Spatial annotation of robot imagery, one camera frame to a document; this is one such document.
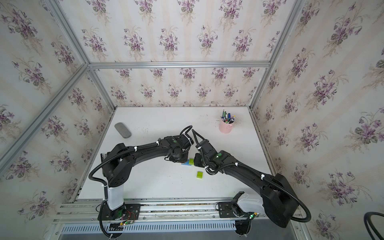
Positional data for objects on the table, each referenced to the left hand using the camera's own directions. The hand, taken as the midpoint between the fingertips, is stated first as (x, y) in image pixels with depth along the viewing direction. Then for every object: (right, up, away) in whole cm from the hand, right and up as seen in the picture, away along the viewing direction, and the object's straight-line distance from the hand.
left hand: (184, 161), depth 89 cm
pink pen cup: (+27, +22, +9) cm, 36 cm away
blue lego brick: (+2, 0, -5) cm, 6 cm away
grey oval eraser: (-47, +20, +15) cm, 53 cm away
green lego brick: (+4, 0, -2) cm, 5 cm away
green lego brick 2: (+9, -6, -6) cm, 12 cm away
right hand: (+8, +2, -7) cm, 10 cm away
